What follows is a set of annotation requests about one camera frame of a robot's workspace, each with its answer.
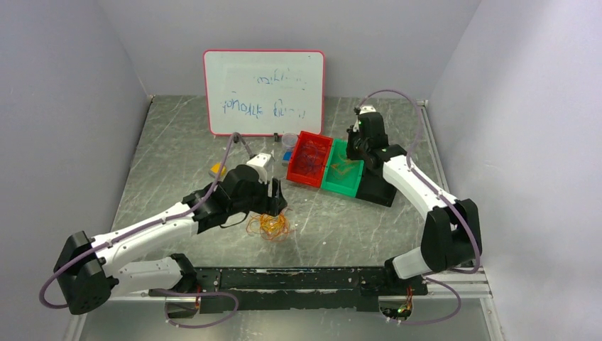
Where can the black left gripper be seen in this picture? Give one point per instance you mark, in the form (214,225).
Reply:
(270,204)

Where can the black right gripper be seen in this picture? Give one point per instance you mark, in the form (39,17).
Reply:
(352,134)

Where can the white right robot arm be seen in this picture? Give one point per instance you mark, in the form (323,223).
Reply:
(451,234)

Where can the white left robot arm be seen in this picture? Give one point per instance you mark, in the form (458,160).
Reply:
(90,270)

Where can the yellow grey block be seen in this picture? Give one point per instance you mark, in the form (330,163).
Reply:
(217,171)

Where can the green plastic bin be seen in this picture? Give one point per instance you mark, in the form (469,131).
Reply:
(341,175)

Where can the black plastic bin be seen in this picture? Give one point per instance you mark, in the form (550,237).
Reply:
(373,188)

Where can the blue grey block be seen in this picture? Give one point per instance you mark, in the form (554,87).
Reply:
(286,158)

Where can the red plastic bin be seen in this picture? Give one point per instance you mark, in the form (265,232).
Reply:
(309,159)

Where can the clear plastic cup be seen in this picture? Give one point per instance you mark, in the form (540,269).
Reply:
(289,141)

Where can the pink framed whiteboard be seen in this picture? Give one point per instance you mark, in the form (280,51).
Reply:
(264,92)

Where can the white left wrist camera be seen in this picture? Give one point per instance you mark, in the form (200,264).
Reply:
(261,163)

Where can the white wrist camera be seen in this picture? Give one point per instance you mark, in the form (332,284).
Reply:
(261,163)
(366,110)

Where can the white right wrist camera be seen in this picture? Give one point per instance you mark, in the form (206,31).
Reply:
(366,110)

